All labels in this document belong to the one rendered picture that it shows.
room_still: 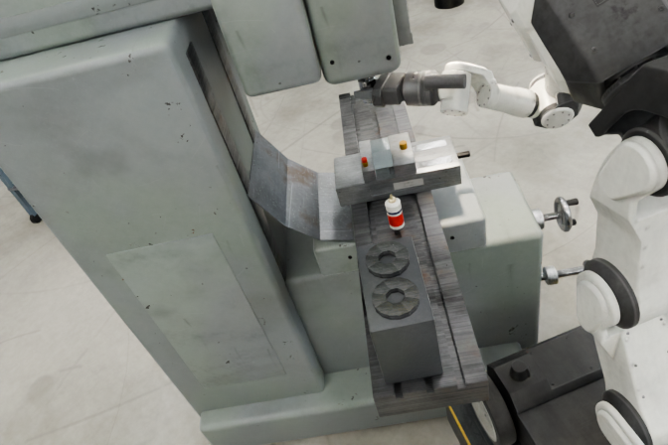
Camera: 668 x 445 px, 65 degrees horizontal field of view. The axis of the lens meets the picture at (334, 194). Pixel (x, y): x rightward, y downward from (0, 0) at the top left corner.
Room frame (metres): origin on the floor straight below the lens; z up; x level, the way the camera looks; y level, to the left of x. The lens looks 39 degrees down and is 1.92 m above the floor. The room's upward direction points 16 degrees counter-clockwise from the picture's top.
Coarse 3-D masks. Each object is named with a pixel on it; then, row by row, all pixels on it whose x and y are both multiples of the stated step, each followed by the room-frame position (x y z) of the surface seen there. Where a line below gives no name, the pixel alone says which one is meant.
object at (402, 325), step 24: (408, 240) 0.77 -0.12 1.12; (360, 264) 0.74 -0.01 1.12; (384, 264) 0.71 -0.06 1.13; (408, 264) 0.70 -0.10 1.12; (384, 288) 0.65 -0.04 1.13; (408, 288) 0.63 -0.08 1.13; (384, 312) 0.60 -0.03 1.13; (408, 312) 0.58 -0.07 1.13; (384, 336) 0.57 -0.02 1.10; (408, 336) 0.57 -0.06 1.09; (432, 336) 0.56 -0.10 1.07; (384, 360) 0.57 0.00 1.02; (408, 360) 0.57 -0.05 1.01; (432, 360) 0.56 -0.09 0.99
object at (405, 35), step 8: (400, 0) 1.19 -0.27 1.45; (400, 8) 1.19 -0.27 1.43; (400, 16) 1.19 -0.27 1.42; (408, 16) 1.19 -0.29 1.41; (400, 24) 1.19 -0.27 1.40; (408, 24) 1.18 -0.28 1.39; (400, 32) 1.19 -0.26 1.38; (408, 32) 1.18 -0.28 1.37; (400, 40) 1.19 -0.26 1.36; (408, 40) 1.19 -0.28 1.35
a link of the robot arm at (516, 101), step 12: (540, 84) 1.10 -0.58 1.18; (504, 96) 1.06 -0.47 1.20; (516, 96) 1.07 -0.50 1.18; (528, 96) 1.07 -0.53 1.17; (540, 96) 1.07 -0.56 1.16; (492, 108) 1.07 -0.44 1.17; (504, 108) 1.06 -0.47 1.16; (516, 108) 1.06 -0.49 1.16; (528, 108) 1.06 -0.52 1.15; (540, 108) 1.05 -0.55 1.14; (540, 120) 1.04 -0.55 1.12
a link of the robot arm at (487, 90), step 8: (448, 64) 1.12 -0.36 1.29; (456, 64) 1.11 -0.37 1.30; (464, 64) 1.10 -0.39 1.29; (472, 72) 1.09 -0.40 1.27; (480, 72) 1.10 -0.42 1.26; (488, 72) 1.10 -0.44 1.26; (472, 80) 1.13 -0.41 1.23; (480, 80) 1.10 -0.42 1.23; (488, 80) 1.08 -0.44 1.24; (480, 88) 1.12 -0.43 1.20; (488, 88) 1.09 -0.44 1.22; (496, 88) 1.07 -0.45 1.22; (480, 96) 1.10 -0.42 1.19; (488, 96) 1.07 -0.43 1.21; (496, 96) 1.06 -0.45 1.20; (480, 104) 1.09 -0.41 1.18; (488, 104) 1.06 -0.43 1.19
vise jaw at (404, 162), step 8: (392, 136) 1.26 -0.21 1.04; (400, 136) 1.25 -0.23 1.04; (408, 136) 1.23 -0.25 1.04; (392, 144) 1.22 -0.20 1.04; (408, 144) 1.20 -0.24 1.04; (392, 152) 1.18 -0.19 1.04; (400, 152) 1.17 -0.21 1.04; (408, 152) 1.16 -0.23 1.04; (400, 160) 1.14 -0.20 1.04; (408, 160) 1.13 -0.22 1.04; (400, 168) 1.12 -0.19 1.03; (408, 168) 1.11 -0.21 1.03; (416, 168) 1.11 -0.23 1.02; (400, 176) 1.12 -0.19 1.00
